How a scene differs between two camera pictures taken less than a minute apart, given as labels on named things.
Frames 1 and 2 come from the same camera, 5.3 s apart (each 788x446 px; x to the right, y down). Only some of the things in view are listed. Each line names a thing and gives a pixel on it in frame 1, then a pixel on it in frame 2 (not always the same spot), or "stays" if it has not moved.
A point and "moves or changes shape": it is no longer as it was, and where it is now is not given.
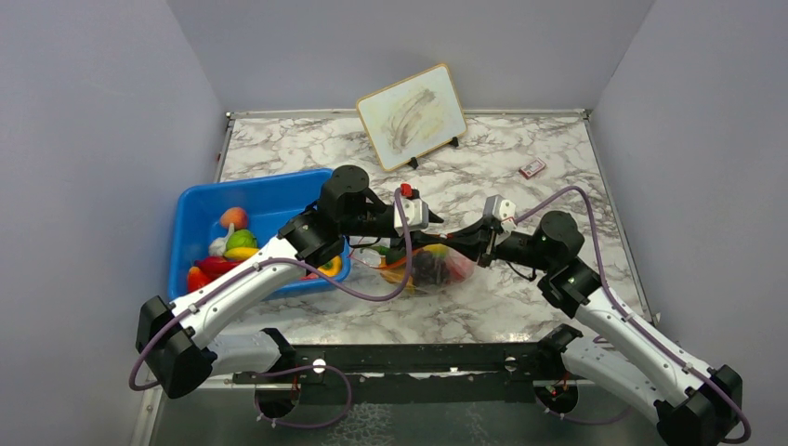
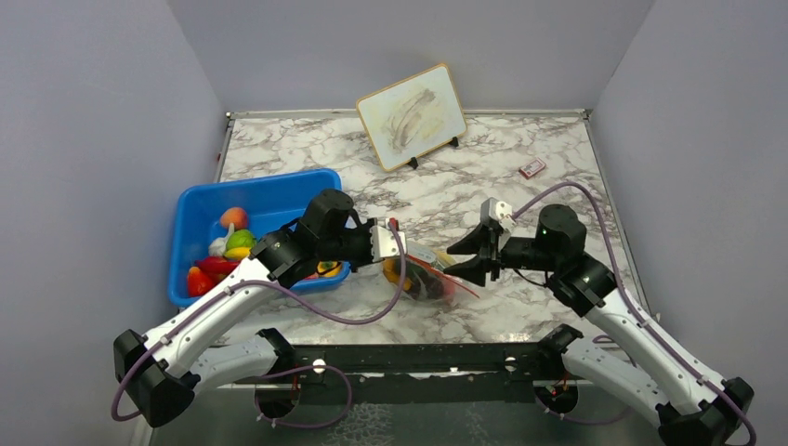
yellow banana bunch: [437, 250] → [392, 273]
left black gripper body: [371, 223] → [354, 245]
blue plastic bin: [267, 203] stays
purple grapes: [428, 269] → [426, 287]
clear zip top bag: [433, 267] moves or changes shape
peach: [235, 216] stays
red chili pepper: [215, 266] stays
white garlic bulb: [217, 246] stays
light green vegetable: [241, 238] stays
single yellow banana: [242, 254] stays
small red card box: [532, 168] stays
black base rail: [413, 373] stays
